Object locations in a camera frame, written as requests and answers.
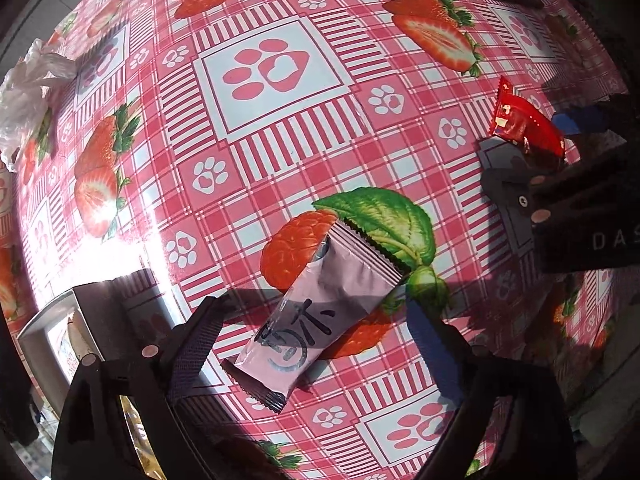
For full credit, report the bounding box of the red snack packet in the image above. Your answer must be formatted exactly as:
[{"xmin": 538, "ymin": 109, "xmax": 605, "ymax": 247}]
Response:
[{"xmin": 487, "ymin": 75, "xmax": 567, "ymax": 171}]

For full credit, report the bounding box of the white plastic bag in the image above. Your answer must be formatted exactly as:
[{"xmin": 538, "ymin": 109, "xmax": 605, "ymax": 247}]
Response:
[{"xmin": 0, "ymin": 39, "xmax": 77, "ymax": 172}]

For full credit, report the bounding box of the pale purple snack packet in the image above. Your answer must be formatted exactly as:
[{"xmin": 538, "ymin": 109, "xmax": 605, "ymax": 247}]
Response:
[{"xmin": 221, "ymin": 219, "xmax": 404, "ymax": 414}]

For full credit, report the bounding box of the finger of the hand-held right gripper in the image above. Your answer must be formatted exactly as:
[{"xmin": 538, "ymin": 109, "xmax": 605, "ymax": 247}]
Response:
[
  {"xmin": 480, "ymin": 152, "xmax": 632, "ymax": 228},
  {"xmin": 551, "ymin": 94, "xmax": 640, "ymax": 153}
]

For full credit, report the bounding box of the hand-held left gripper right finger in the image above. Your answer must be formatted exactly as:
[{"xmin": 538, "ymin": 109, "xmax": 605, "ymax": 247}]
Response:
[{"xmin": 405, "ymin": 295, "xmax": 572, "ymax": 480}]

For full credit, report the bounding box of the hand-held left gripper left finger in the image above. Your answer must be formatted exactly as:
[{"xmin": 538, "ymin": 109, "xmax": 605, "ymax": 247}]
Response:
[{"xmin": 50, "ymin": 296, "xmax": 227, "ymax": 480}]

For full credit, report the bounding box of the white cardboard box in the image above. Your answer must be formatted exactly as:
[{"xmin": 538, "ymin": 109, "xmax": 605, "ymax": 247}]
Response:
[{"xmin": 17, "ymin": 282, "xmax": 107, "ymax": 398}]

